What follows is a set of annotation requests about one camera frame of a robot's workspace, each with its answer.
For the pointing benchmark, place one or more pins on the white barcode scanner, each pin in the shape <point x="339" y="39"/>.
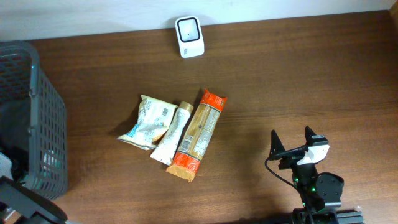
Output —
<point x="189" y="36"/>

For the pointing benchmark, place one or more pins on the teal plastic packet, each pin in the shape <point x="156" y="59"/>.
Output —
<point x="51" y="166"/>

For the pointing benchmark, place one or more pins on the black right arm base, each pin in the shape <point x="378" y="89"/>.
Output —
<point x="301" y="216"/>

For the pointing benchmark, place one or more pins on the white tube with gold cap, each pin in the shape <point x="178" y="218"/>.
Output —
<point x="167" y="147"/>

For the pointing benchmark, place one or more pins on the grey plastic mesh basket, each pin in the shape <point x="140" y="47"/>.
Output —
<point x="22" y="78"/>

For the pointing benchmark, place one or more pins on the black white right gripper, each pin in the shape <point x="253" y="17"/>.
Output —
<point x="292" y="158"/>

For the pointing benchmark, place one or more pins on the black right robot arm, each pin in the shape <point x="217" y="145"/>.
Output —
<point x="318" y="191"/>

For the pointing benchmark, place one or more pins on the orange spaghetti packet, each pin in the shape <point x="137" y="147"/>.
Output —
<point x="191" y="151"/>

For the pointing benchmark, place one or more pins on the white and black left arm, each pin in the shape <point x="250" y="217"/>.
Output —
<point x="27" y="181"/>

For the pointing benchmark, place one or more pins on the white cream snack bag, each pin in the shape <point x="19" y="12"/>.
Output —
<point x="154" y="119"/>

